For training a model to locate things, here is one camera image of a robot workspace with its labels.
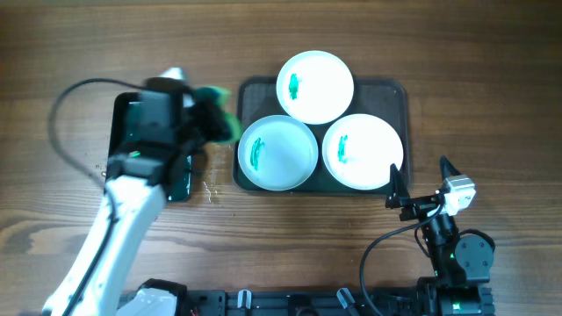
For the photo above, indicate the green yellow sponge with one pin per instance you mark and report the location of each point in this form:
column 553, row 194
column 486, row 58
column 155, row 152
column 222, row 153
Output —
column 219, row 96

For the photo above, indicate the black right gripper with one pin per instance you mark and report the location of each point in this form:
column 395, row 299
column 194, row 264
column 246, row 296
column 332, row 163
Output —
column 421, row 205

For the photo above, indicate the black plate tray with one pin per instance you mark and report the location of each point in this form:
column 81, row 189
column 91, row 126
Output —
column 380, row 97

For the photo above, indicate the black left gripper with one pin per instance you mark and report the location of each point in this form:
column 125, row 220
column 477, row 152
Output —
column 204, row 121

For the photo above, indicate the white plate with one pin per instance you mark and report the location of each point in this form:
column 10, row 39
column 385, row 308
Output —
column 315, row 87
column 359, row 149
column 277, row 153

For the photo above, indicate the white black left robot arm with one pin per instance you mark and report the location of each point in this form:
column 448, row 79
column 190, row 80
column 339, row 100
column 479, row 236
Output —
column 136, row 190

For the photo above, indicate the white top plate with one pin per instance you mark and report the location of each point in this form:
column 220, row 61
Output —
column 315, row 87

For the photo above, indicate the black water basin tray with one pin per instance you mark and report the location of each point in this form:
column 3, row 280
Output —
column 123, row 117

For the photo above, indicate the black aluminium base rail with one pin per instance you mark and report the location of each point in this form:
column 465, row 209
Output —
column 389, row 301

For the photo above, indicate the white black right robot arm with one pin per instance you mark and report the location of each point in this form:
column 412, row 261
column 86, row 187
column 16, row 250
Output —
column 461, row 260

